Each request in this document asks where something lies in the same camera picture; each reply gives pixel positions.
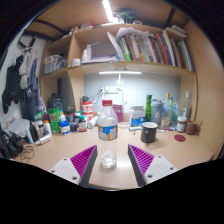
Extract green container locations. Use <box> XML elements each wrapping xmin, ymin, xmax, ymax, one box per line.
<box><xmin>47</xmin><ymin>107</ymin><xmax>62</xmax><ymax>135</ymax></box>

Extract clear blue spray bottle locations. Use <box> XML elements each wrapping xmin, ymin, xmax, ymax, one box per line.
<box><xmin>162</xmin><ymin>92</ymin><xmax>181</xmax><ymax>129</ymax></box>

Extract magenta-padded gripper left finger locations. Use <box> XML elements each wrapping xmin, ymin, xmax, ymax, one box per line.
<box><xmin>48</xmin><ymin>144</ymin><xmax>99</xmax><ymax>188</ymax></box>

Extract clear tall glass bottle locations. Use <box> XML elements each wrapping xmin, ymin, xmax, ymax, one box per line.
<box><xmin>181</xmin><ymin>90</ymin><xmax>193</xmax><ymax>120</ymax></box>

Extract hanging clothes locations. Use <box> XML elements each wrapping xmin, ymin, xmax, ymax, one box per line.
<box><xmin>1</xmin><ymin>45</ymin><xmax>44</xmax><ymax>116</ymax></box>

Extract red white round canister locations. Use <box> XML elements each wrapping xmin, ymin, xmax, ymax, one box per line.
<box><xmin>81</xmin><ymin>101</ymin><xmax>95</xmax><ymax>122</ymax></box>

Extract wooden shelf unit with books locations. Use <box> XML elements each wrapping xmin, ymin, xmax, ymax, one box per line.
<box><xmin>39</xmin><ymin>22</ymin><xmax>198</xmax><ymax>121</ymax></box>

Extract white blue carton box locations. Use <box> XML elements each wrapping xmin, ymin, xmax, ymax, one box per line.
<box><xmin>128</xmin><ymin>105</ymin><xmax>147</xmax><ymax>128</ymax></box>

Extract black mug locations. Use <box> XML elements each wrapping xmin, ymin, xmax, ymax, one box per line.
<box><xmin>139</xmin><ymin>121</ymin><xmax>159</xmax><ymax>145</ymax></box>

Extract pink pouch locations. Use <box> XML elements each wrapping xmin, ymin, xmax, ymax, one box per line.
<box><xmin>112</xmin><ymin>104</ymin><xmax>124</xmax><ymax>123</ymax></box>

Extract clear red-capped drink bottle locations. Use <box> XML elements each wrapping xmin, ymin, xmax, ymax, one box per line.
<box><xmin>96</xmin><ymin>99</ymin><xmax>119</xmax><ymax>170</ymax></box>

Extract black cable coil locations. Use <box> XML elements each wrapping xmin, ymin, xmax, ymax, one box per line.
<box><xmin>18</xmin><ymin>145</ymin><xmax>35</xmax><ymax>164</ymax></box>

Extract white blue small bottle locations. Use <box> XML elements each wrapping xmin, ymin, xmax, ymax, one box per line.
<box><xmin>58</xmin><ymin>114</ymin><xmax>72</xmax><ymax>136</ymax></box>

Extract white desk lamp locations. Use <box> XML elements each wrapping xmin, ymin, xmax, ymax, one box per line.
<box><xmin>98</xmin><ymin>70</ymin><xmax>143</xmax><ymax>113</ymax></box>

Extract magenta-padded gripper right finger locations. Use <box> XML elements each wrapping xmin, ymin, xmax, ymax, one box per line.
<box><xmin>127</xmin><ymin>143</ymin><xmax>179</xmax><ymax>188</ymax></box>

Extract green tall bottle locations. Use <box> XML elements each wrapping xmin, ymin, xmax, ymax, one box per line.
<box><xmin>144</xmin><ymin>94</ymin><xmax>153</xmax><ymax>123</ymax></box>

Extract flat round red coaster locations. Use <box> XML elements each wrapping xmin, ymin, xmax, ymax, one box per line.
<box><xmin>173</xmin><ymin>133</ymin><xmax>187</xmax><ymax>143</ymax></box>

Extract grey water tumbler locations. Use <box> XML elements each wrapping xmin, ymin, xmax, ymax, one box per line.
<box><xmin>150</xmin><ymin>98</ymin><xmax>164</xmax><ymax>126</ymax></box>

